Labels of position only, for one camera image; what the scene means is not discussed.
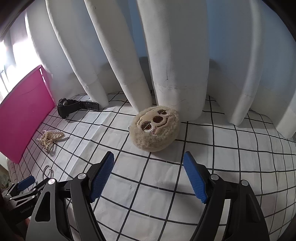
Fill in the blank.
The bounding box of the silver bangle ring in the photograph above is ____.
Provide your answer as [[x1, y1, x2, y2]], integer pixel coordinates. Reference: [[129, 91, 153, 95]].
[[42, 165, 55, 180]]

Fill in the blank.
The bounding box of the pearl hair claw clip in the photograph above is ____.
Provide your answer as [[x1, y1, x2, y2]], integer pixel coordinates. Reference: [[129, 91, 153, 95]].
[[36, 130, 65, 154]]

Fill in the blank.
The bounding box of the beige plush sloth pouch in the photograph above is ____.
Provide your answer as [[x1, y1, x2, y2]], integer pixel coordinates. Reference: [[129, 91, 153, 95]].
[[128, 105, 181, 153]]

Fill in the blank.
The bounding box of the black smartwatch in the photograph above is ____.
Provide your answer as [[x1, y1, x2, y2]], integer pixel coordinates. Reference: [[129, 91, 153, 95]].
[[57, 98, 99, 118]]

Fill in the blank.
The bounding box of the white grid tablecloth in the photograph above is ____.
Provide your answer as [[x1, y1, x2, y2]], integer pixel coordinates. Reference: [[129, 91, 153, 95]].
[[8, 92, 295, 240]]

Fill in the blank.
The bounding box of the pink plastic tub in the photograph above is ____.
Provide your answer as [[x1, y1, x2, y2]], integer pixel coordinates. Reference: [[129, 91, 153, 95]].
[[1, 65, 55, 164]]

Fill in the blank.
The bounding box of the white curtain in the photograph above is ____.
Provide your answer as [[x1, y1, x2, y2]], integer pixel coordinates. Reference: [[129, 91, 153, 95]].
[[1, 1, 295, 138]]

